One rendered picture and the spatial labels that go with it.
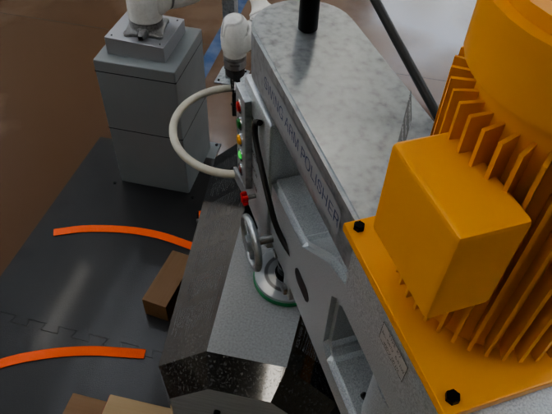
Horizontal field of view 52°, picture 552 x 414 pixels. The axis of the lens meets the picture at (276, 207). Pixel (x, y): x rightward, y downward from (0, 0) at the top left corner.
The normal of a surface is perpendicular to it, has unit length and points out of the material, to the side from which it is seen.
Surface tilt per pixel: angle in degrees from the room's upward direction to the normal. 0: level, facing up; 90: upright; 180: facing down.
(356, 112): 0
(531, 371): 0
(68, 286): 0
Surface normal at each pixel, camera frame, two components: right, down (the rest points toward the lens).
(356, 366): 0.03, -0.67
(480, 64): -0.98, 0.14
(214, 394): -0.20, 0.72
